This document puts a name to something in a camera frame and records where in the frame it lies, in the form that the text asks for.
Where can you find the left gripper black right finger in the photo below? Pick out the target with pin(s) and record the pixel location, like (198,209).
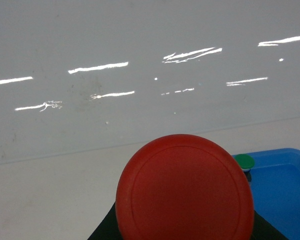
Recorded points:
(263,230)

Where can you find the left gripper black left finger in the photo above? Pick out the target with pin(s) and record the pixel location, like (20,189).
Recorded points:
(108,228)

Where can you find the red mushroom push button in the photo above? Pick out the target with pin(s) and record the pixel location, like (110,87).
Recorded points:
(183,187)

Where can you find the blue plastic tray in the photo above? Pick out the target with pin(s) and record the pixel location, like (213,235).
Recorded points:
(275,188)

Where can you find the green mushroom push button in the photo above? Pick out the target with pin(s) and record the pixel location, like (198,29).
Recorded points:
(246,163)

